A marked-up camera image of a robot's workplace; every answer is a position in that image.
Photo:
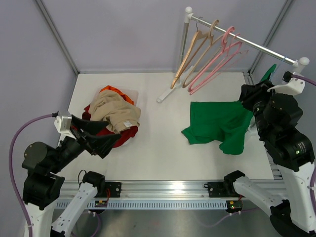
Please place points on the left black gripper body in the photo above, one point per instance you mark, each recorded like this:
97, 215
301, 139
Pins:
75, 146

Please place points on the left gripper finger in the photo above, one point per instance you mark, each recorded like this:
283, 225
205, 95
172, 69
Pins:
101, 145
87, 126

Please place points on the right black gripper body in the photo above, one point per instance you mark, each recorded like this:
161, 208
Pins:
258, 108

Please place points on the beige t shirt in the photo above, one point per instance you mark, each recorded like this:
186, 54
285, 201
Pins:
110, 106

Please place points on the red t shirt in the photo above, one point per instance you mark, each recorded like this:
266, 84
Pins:
125, 135

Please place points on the green t shirt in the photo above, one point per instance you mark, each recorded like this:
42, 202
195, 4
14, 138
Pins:
226, 122

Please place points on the orange t shirt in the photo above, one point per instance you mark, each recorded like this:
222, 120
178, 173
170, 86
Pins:
123, 95

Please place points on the pink plastic hanger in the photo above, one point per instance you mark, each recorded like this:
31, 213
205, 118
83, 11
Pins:
214, 64

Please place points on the beige plastic hanger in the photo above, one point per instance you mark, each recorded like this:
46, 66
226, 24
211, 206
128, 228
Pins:
213, 41

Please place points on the wooden hanger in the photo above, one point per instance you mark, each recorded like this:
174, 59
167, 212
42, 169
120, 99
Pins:
198, 40

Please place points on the blue hanger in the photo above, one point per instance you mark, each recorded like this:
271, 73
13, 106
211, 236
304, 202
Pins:
276, 69

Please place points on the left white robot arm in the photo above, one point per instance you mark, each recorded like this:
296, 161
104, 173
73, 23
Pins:
42, 186

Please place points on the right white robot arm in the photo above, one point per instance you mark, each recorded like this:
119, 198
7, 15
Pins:
276, 116

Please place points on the metal clothes rack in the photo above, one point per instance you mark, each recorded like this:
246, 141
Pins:
297, 65

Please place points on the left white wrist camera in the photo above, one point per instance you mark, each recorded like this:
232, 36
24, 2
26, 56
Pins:
63, 123

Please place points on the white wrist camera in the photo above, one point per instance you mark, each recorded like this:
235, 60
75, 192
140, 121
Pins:
63, 123
293, 87

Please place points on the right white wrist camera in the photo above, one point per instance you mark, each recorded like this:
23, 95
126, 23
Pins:
293, 87

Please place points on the aluminium mounting rail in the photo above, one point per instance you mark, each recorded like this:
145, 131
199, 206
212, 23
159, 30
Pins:
174, 189

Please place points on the white slotted cable duct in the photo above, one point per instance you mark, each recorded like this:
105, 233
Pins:
160, 205

